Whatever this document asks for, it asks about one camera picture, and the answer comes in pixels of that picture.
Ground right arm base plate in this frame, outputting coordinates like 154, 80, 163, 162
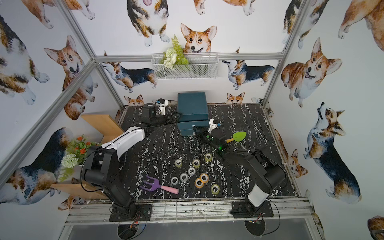
230, 201, 274, 219

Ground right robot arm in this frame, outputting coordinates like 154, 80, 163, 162
193, 126, 288, 210

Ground teal drawer cabinet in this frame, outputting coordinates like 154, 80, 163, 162
177, 92, 210, 137

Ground potted red flower plant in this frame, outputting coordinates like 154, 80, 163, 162
59, 135, 100, 182

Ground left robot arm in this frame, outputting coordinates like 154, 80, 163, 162
80, 104, 182, 215

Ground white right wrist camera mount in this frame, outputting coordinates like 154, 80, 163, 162
208, 119, 221, 133

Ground wooden corner shelf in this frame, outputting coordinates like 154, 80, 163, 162
52, 110, 124, 199

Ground green toy trowel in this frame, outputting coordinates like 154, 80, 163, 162
226, 132, 247, 144

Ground purple pink toy rake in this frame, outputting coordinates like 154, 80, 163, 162
140, 175, 179, 195

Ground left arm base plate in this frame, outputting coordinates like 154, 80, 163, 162
109, 204, 153, 222

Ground clear white tape roll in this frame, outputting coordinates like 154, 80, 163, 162
171, 177, 179, 186
180, 173, 189, 183
188, 167, 197, 176

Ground white wire wall basket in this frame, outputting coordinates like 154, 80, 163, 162
151, 54, 219, 80

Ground green fern white flowers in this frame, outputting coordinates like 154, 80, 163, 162
160, 35, 189, 70

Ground orange tape roll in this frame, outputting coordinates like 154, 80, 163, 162
200, 173, 209, 184
195, 178, 204, 189

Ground yellow-green tape roll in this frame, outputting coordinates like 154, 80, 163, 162
211, 184, 220, 196
175, 159, 183, 168
192, 159, 201, 169
205, 153, 213, 163

